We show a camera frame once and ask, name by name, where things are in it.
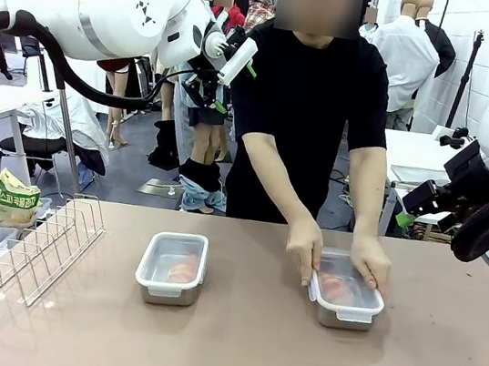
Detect person's right forearm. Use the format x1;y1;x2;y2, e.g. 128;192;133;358
229;127;331;231

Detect wire lid rack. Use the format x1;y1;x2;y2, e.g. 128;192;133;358
0;181;110;317

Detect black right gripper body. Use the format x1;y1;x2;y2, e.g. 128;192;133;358
437;136;489;216

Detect mannequin in dark red sweater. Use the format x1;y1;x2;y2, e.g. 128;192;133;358
84;53;142;151

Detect mannequin in white shirt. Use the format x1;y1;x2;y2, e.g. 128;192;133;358
353;0;451;136

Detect green snack bag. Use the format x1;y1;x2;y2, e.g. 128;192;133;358
0;168;46;234

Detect black tripod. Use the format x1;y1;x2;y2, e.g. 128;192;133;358
443;25;487;135

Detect person's left forearm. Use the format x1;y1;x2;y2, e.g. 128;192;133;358
337;142;392;243

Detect golden croissant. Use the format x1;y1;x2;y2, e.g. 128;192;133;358
165;249;201;285
316;271;359;307

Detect silver stand pole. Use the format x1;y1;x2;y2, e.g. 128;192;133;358
36;69;100;196

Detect person's right hand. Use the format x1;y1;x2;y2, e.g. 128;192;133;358
280;215;329;290

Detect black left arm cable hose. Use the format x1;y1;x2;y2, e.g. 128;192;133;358
0;5;203;118

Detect lowered blue jeans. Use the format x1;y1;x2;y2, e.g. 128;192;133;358
173;157;233;218

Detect mannequin in black top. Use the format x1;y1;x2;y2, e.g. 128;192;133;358
406;0;465;81

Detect black chair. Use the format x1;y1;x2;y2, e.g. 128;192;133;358
0;127;73;188

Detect person's left hand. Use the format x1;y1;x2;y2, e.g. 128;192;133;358
343;230;398;294

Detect person in black t-shirt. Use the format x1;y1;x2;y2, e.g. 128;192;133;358
210;16;403;239

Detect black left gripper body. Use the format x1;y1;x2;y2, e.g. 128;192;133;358
183;61;224;97

